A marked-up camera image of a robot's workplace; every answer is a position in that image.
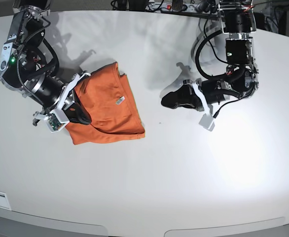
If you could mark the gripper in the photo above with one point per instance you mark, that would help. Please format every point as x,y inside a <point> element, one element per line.
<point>53,94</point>
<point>215,91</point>

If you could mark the orange T-shirt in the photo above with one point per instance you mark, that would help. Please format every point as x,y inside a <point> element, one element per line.
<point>107,97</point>

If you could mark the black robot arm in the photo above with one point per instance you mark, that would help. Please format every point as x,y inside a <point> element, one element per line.
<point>240,78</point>
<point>29,65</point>

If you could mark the white power strip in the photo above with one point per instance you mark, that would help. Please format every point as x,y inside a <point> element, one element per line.
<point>181,8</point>

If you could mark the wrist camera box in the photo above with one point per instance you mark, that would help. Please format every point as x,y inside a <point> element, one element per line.
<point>207,122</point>
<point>56,120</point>

